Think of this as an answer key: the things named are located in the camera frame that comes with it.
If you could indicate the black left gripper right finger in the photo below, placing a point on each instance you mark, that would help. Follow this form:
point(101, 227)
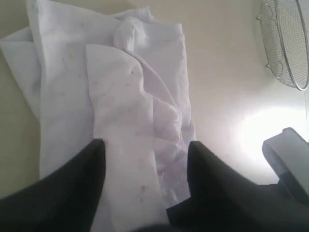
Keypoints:
point(225, 201)

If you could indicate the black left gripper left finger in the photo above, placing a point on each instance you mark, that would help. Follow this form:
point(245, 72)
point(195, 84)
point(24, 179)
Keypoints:
point(64, 201)

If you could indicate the white t-shirt red print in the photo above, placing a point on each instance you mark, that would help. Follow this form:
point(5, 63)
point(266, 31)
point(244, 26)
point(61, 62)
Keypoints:
point(121, 78)

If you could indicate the metal wire mesh basket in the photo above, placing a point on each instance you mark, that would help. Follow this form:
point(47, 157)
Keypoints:
point(285, 41)

